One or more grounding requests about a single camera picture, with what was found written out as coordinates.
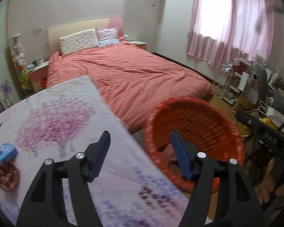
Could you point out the small red bin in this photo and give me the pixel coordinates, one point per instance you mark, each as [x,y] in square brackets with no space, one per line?
[43,82]

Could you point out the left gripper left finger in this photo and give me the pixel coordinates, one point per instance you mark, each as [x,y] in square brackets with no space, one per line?
[95,156]

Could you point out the far pink nightstand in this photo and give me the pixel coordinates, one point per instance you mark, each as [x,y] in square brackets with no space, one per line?
[139,44]

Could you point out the pink trash in basket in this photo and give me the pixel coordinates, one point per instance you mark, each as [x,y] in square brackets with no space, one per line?
[170,153]

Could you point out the white wire rack shelf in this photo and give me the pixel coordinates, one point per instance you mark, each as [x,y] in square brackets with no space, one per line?
[226,83]

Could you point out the cluttered desk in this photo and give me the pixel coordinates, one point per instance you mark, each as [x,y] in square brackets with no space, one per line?
[270,104]

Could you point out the pink nightstand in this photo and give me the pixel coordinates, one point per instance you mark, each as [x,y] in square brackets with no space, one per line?
[139,44]
[36,74]

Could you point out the blue Vinda tissue pack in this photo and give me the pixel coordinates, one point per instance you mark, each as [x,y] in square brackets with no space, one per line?
[7,152]

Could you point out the striped pink pillow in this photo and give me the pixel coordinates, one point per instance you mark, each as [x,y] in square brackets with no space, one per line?
[108,36]

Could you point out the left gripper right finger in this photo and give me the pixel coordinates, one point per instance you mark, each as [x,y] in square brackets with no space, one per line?
[185,153]

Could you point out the white floral pillow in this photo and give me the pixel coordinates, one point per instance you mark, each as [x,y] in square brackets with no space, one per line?
[78,41]

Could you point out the pink striped curtain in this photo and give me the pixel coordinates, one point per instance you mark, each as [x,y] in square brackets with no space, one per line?
[223,30]

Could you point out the left pink nightstand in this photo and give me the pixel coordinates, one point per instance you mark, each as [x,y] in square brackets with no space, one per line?
[36,74]

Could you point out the brown striped scrunchie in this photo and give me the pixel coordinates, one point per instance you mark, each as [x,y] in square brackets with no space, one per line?
[9,176]

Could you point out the floral glass wardrobe door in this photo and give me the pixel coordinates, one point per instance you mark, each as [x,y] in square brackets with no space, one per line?
[9,91]

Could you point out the red mesh trash basket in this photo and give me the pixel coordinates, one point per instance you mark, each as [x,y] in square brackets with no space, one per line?
[199,123]

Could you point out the plush toy bouquet stack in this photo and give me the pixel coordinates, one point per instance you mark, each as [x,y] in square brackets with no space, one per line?
[20,65]

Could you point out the floral cherry tree tablecloth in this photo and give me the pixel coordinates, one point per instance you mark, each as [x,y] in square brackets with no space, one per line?
[61,121]

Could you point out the bed with coral duvet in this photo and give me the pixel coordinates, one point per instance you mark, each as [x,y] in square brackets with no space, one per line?
[131,80]

